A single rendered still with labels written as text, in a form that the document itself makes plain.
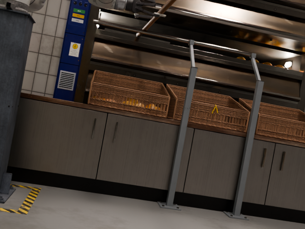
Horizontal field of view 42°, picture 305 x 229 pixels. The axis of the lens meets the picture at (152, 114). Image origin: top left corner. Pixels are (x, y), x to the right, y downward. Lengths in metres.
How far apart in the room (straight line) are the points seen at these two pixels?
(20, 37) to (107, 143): 0.89
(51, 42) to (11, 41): 1.00
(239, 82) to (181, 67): 0.51
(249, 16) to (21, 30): 1.98
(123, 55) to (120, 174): 1.02
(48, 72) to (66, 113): 0.65
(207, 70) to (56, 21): 1.28
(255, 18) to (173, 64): 0.81
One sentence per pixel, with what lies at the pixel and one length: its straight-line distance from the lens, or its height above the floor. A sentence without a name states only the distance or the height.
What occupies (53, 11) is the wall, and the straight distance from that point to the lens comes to 3.25.
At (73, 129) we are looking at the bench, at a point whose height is 0.40.
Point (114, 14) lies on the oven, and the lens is 3.34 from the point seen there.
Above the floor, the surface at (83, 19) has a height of 1.22.
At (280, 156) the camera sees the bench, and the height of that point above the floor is 0.46.
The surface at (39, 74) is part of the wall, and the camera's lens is 3.20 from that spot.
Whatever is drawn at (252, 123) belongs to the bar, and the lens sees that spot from 2.78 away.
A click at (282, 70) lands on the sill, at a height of 1.16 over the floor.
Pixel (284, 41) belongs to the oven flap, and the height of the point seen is 1.38.
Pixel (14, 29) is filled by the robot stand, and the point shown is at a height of 0.90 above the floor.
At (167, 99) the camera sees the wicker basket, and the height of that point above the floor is 0.71.
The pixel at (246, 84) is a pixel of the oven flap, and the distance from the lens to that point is 3.40.
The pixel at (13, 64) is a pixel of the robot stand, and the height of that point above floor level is 0.72.
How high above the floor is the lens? 0.60
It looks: level
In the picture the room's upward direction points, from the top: 10 degrees clockwise
